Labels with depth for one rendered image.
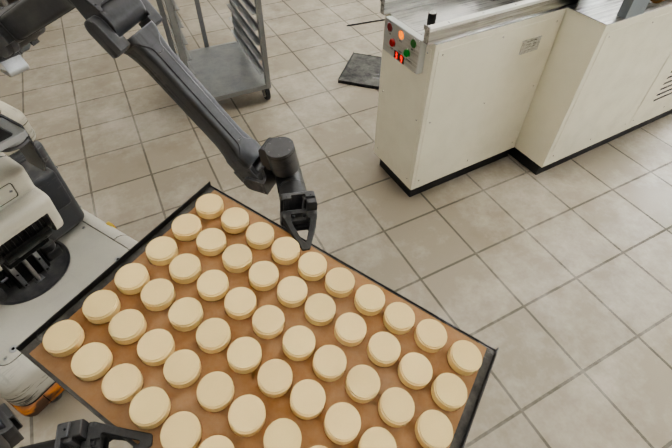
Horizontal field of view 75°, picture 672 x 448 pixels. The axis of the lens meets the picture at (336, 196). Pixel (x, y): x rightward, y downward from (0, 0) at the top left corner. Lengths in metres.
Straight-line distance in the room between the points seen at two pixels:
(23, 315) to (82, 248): 0.29
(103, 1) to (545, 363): 1.75
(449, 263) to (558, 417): 0.69
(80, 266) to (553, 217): 2.06
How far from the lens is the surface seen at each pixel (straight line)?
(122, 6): 0.87
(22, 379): 1.73
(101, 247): 1.87
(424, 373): 0.71
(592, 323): 2.07
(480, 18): 1.84
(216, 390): 0.68
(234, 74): 2.94
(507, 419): 1.77
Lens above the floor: 1.59
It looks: 46 degrees down
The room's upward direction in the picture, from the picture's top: straight up
